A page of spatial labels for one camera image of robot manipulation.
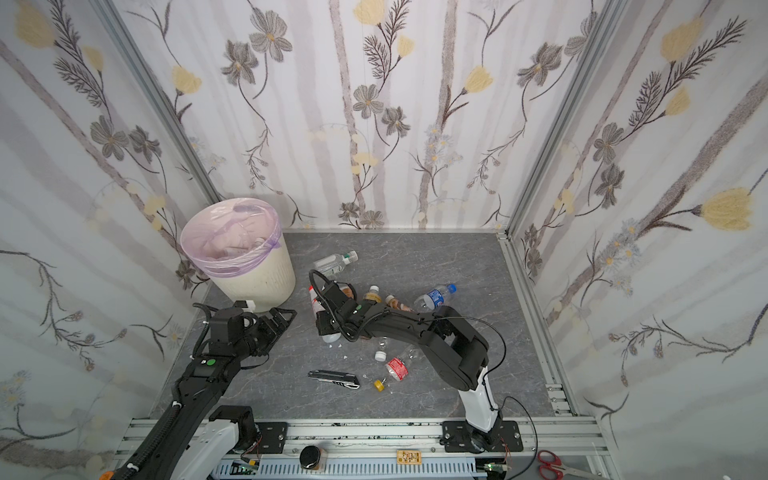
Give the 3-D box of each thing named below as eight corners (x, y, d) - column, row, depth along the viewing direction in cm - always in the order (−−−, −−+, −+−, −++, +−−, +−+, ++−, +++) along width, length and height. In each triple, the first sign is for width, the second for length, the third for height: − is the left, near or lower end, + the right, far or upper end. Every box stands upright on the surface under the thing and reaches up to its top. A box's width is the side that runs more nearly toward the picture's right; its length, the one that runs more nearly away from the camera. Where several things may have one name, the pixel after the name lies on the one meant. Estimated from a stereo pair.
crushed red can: (385, 369, 85) (385, 364, 82) (395, 360, 87) (395, 354, 84) (399, 383, 83) (399, 378, 80) (408, 373, 85) (409, 368, 82)
